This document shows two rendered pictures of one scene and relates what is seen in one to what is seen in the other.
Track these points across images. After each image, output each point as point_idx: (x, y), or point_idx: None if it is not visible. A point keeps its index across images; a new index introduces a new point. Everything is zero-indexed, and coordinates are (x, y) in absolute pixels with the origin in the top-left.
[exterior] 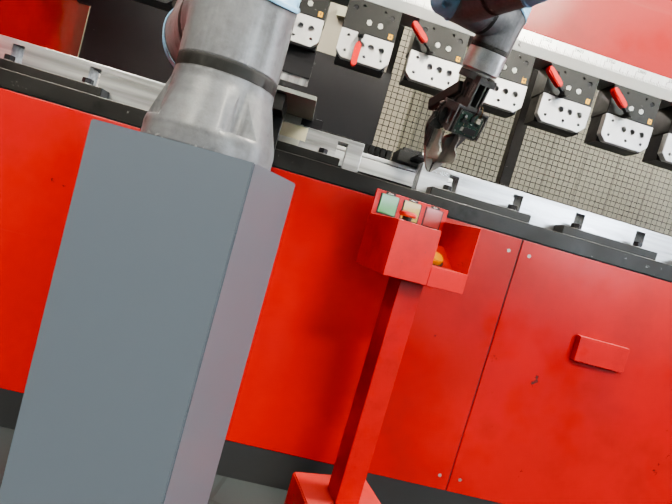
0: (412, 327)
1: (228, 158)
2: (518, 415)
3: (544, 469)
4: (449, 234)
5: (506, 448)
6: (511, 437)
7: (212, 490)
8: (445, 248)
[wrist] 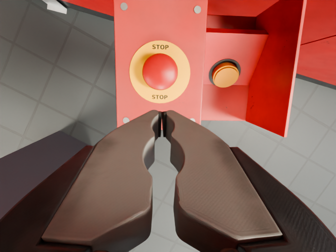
0: (241, 9)
1: None
2: (323, 61)
3: (324, 73)
4: (283, 37)
5: (301, 64)
6: (308, 63)
7: (114, 38)
8: (267, 43)
